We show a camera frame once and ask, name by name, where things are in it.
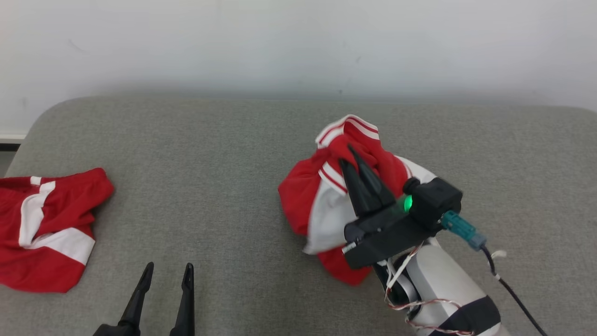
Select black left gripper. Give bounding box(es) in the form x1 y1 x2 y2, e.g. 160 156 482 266
92 262 195 336

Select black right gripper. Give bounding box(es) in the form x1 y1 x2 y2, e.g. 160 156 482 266
338 145 440 271

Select red jersey with white trim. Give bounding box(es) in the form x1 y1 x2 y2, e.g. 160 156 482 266
278 114 439 287

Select red shorts with white stripe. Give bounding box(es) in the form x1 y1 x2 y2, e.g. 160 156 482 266
0 168 115 294

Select grey fabric sofa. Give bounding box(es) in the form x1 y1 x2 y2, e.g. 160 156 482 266
0 96 597 336

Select teal cable connector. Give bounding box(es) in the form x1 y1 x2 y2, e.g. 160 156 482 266
440 210 487 251

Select red white twisted wires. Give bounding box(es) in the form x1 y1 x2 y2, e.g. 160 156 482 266
384 243 474 336

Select thin black cable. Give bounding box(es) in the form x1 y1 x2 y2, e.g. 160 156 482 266
480 246 550 336

